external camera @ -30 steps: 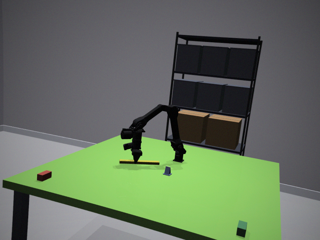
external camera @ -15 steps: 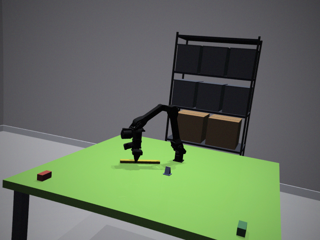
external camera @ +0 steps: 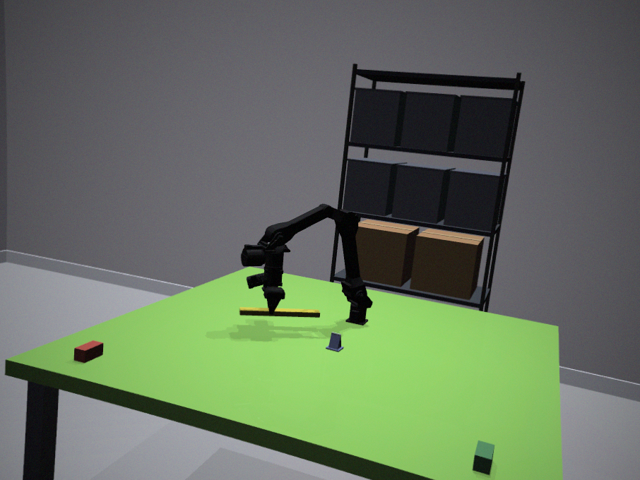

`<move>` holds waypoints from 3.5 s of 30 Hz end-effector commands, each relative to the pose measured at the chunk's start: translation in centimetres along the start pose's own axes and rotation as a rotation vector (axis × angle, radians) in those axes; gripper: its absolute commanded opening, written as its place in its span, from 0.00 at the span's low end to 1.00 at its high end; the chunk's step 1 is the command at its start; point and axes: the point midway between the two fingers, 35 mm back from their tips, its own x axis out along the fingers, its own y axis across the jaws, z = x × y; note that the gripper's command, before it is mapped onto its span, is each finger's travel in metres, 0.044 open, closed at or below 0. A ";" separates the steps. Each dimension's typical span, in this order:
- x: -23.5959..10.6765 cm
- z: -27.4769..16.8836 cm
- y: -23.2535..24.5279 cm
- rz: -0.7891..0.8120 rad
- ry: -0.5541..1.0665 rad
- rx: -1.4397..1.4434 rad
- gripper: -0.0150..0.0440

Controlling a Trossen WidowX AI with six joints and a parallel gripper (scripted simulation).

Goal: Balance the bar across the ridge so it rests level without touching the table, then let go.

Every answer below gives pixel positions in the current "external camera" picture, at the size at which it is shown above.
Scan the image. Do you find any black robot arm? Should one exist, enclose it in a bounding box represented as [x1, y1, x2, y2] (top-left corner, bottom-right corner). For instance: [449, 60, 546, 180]
[241, 204, 373, 325]

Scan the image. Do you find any yellow long bar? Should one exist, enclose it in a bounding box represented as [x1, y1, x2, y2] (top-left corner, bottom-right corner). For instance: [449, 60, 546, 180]
[239, 307, 320, 318]

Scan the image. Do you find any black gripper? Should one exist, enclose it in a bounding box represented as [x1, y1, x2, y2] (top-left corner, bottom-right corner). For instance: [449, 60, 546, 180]
[262, 265, 285, 314]

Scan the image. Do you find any red rectangular block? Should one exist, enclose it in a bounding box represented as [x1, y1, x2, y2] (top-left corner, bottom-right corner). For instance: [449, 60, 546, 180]
[74, 340, 103, 363]

